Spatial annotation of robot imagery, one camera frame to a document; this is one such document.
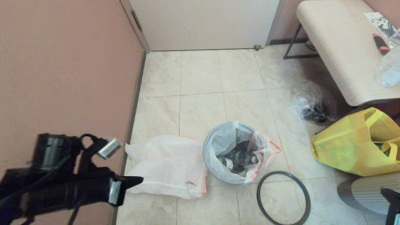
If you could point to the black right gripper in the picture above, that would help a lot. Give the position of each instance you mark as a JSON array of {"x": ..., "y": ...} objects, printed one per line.
[{"x": 397, "y": 220}]

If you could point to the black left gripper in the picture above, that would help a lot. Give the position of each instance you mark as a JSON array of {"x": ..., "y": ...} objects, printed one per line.
[{"x": 93, "y": 192}]

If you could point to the white plastic bag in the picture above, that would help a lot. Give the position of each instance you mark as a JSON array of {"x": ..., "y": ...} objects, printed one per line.
[{"x": 168, "y": 162}]

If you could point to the used trash bag red print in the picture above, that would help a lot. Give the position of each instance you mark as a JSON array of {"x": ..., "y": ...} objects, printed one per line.
[{"x": 222, "y": 137}]

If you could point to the grey ribbed robot base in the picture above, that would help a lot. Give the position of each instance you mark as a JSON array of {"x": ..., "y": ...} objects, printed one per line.
[{"x": 368, "y": 193}]

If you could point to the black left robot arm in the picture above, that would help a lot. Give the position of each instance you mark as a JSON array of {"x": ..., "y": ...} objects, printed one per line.
[{"x": 28, "y": 193}]

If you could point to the yellow tote bag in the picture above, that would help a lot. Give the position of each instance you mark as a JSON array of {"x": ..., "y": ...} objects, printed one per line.
[{"x": 343, "y": 150}]

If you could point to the clear bag with dark items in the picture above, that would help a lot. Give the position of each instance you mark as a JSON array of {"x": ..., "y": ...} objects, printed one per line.
[{"x": 312, "y": 100}]

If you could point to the dark bottle white label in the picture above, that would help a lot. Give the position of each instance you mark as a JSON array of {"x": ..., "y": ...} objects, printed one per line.
[{"x": 227, "y": 162}]

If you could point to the dark bottle white cap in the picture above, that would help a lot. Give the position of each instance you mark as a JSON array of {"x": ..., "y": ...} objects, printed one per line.
[{"x": 253, "y": 159}]

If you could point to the clear plastic bottle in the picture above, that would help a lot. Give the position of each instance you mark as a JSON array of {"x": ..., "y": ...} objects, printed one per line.
[{"x": 389, "y": 72}]

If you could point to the black orange tool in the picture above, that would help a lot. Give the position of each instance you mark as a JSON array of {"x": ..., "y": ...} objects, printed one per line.
[{"x": 381, "y": 45}]

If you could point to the white door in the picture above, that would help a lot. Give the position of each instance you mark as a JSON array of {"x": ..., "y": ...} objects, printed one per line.
[{"x": 203, "y": 25}]

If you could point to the light wood-grain bench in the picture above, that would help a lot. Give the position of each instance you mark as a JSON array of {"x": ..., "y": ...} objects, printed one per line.
[{"x": 337, "y": 40}]

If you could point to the grey patterned shoe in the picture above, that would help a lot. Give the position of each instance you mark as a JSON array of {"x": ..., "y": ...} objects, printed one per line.
[{"x": 310, "y": 45}]

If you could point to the black white printed paper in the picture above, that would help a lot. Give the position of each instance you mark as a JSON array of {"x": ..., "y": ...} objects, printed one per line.
[{"x": 378, "y": 22}]

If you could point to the left wrist camera unit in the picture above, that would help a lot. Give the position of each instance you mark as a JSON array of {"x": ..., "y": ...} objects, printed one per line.
[{"x": 53, "y": 151}]

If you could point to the dark wall baseboard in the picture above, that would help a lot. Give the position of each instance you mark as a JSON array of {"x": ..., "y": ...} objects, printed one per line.
[
  {"x": 281, "y": 41},
  {"x": 137, "y": 93}
]

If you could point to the black metal bench frame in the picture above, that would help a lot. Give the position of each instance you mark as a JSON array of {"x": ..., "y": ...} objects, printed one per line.
[{"x": 300, "y": 56}]

